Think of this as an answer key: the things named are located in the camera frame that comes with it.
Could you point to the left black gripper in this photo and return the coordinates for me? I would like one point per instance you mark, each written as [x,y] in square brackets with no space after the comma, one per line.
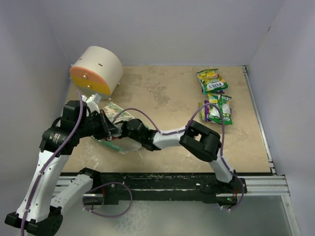
[105,126]

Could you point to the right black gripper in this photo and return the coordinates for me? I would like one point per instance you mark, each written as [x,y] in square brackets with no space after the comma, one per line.
[124,127]

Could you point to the green floral paper bag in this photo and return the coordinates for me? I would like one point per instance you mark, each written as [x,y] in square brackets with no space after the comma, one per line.
[124,145]

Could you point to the green Fox's candy bag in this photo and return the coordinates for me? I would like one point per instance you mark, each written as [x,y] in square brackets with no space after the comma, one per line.
[200,114]
[210,79]

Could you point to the green spring tea candy bag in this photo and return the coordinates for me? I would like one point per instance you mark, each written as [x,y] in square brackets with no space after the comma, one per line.
[222,102]

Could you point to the purple berry Fox's candy bag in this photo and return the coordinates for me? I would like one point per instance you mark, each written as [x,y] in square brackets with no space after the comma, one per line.
[206,113]

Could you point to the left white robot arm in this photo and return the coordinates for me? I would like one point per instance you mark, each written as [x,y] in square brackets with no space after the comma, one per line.
[41,214]

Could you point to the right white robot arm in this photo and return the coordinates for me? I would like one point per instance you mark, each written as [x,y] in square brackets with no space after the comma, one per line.
[202,142]

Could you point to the white cylinder orange rim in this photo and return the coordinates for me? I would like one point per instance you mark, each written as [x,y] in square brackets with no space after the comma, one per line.
[97,70]

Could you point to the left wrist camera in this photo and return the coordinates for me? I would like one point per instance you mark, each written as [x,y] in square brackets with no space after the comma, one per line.
[92,102]

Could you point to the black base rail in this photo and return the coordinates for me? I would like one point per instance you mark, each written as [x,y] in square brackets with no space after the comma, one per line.
[201,187]

